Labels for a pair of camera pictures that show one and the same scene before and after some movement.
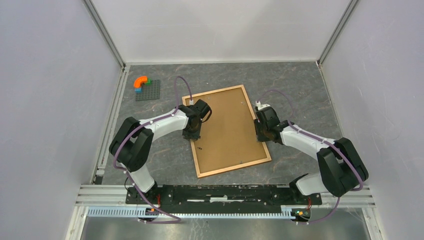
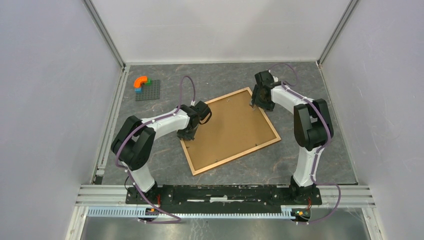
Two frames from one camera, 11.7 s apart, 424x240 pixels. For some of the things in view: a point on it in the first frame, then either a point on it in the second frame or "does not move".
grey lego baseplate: [151, 91] does not move
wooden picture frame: [192, 143] → [277, 136]
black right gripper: [259, 137] → [269, 106]
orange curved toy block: [137, 82] does not move
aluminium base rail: [92, 195] does not move
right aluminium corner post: [336, 31] does not move
